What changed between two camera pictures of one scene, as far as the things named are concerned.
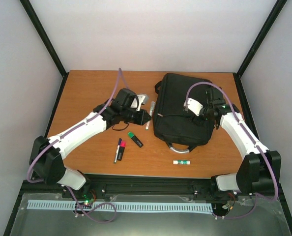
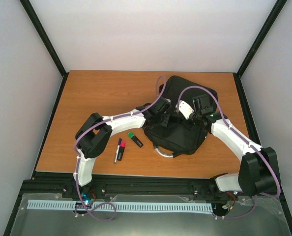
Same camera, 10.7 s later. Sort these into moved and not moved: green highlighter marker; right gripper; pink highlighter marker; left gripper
Moved: right gripper; left gripper
Not moved: pink highlighter marker; green highlighter marker
